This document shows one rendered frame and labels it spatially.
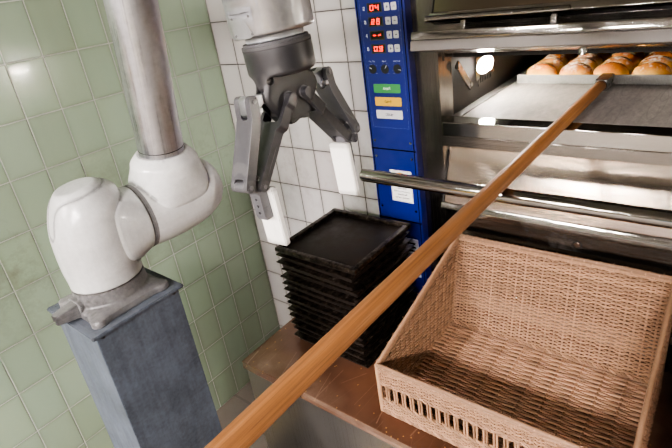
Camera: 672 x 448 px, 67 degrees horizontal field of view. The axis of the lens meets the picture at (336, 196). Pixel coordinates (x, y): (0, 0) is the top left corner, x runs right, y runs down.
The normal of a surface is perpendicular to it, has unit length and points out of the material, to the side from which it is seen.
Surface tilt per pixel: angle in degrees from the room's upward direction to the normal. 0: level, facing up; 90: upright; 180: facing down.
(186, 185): 96
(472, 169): 70
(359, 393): 0
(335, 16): 90
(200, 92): 90
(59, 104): 90
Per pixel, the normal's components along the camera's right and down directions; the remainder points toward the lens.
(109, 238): 0.78, 0.12
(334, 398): -0.14, -0.91
